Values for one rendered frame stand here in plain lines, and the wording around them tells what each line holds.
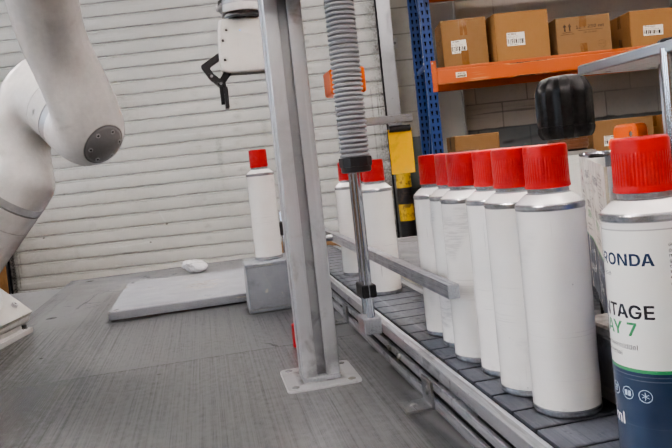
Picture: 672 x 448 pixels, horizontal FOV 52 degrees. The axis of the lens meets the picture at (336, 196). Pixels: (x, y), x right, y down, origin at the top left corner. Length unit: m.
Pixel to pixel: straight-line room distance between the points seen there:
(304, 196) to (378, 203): 0.23
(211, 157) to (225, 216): 0.46
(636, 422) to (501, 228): 0.19
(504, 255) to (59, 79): 0.76
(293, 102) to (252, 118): 4.42
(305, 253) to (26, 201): 0.57
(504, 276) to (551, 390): 0.10
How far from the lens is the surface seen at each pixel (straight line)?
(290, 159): 0.80
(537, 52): 4.78
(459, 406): 0.65
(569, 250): 0.53
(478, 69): 4.59
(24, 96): 1.23
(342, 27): 0.71
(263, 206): 1.26
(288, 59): 0.82
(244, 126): 5.23
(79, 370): 1.07
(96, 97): 1.14
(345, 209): 1.22
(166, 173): 5.34
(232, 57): 1.27
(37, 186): 1.22
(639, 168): 0.43
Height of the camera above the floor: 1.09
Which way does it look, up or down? 3 degrees down
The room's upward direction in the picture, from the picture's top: 6 degrees counter-clockwise
